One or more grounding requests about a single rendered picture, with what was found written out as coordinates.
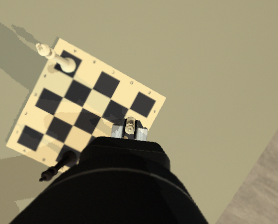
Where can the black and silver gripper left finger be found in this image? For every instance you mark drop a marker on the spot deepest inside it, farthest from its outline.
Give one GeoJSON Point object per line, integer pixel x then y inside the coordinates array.
{"type": "Point", "coordinates": [118, 130]}

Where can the black chess piece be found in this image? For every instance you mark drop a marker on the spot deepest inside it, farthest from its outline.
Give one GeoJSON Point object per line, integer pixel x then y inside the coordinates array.
{"type": "Point", "coordinates": [69, 157]}

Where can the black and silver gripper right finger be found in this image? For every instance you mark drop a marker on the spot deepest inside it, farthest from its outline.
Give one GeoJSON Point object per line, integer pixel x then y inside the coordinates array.
{"type": "Point", "coordinates": [140, 132]}

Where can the chessboard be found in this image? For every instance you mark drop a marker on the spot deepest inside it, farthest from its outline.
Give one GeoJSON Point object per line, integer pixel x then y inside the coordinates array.
{"type": "Point", "coordinates": [67, 111]}

